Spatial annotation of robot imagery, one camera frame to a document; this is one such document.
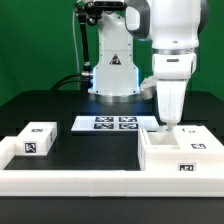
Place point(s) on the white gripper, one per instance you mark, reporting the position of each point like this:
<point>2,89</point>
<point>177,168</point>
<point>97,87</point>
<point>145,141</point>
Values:
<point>172,73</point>

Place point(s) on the white cabinet door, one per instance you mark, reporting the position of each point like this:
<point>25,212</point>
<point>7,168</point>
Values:
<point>192,138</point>

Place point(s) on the white cabinet body box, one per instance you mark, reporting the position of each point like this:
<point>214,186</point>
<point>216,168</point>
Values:
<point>158,152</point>

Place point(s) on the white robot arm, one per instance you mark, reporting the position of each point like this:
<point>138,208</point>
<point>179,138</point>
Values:
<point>148,47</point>

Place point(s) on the white cabinet top block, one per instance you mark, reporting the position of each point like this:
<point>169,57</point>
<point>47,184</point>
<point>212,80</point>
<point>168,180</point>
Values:
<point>36,139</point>

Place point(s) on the white U-shaped fence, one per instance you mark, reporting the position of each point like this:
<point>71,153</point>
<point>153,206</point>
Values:
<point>103,183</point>

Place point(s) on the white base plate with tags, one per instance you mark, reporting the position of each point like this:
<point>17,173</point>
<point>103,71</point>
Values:
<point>114,123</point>

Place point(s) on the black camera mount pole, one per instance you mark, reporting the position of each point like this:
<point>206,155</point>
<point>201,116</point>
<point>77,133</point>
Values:
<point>87,14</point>

